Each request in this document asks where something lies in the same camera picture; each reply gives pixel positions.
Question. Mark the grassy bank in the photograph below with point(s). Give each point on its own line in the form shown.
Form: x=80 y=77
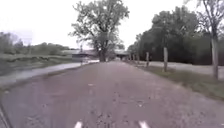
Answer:
x=33 y=57

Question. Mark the robot's own part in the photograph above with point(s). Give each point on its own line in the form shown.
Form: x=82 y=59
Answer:
x=78 y=125
x=143 y=124

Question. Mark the tall broad tree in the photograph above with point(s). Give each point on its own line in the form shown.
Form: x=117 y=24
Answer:
x=100 y=23

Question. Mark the grey road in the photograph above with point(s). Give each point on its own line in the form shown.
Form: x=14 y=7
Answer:
x=193 y=67

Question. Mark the grass verge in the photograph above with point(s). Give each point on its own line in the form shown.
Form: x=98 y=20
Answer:
x=200 y=81

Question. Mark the pale stone kerb strip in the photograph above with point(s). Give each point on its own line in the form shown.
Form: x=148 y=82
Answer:
x=43 y=71

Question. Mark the low bridge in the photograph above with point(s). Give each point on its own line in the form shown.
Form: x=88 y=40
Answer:
x=80 y=52

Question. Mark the reddish asphalt path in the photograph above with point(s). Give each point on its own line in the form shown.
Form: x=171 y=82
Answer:
x=110 y=96

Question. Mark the row of trees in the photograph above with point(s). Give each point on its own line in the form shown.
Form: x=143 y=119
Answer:
x=180 y=33

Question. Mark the canal water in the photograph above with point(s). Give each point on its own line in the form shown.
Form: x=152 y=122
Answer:
x=20 y=66

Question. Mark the wood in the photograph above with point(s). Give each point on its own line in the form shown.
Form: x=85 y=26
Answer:
x=46 y=48

